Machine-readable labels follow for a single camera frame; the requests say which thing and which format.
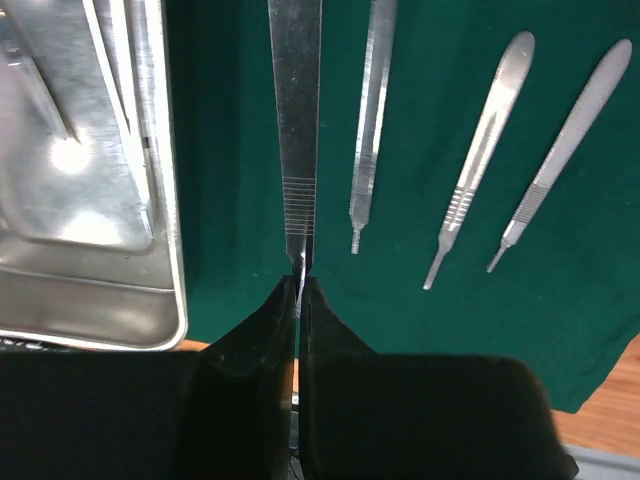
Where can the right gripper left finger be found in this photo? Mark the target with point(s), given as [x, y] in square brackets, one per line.
[219, 413]

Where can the steel instrument tray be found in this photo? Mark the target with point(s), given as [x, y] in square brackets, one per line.
[91, 251]

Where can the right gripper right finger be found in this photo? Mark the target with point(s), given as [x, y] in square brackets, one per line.
[369, 415]

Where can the dark green surgical cloth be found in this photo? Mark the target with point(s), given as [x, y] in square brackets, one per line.
[564, 299]

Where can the steel surgical scissors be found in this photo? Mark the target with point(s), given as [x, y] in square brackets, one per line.
[26, 73]

